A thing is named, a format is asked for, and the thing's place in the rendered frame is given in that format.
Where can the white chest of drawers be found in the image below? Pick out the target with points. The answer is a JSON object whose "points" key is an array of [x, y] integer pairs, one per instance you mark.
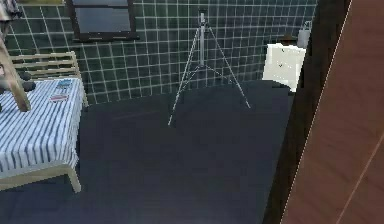
{"points": [[283, 65]]}

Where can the dark round object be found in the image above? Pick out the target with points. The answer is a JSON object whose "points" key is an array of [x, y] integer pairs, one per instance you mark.
{"points": [[28, 86]]}

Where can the white spray bottle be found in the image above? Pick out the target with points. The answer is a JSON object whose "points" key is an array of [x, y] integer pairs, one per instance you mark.
{"points": [[304, 36]]}

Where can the dark framed window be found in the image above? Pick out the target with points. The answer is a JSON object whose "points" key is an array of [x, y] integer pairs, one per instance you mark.
{"points": [[101, 20]]}

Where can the blue book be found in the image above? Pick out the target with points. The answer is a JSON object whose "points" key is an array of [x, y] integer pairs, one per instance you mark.
{"points": [[64, 83]]}

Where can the dark bowl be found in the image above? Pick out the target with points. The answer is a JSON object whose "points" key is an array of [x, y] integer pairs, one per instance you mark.
{"points": [[287, 39]]}

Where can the brown wooden room door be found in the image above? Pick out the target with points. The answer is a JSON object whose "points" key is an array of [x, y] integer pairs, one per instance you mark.
{"points": [[336, 126]]}

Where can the wooden bed with striped cover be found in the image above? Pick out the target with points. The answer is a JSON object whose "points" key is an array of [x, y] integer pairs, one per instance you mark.
{"points": [[36, 130]]}

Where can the silver tripod stand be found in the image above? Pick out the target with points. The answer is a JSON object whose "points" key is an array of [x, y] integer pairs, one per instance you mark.
{"points": [[202, 43]]}

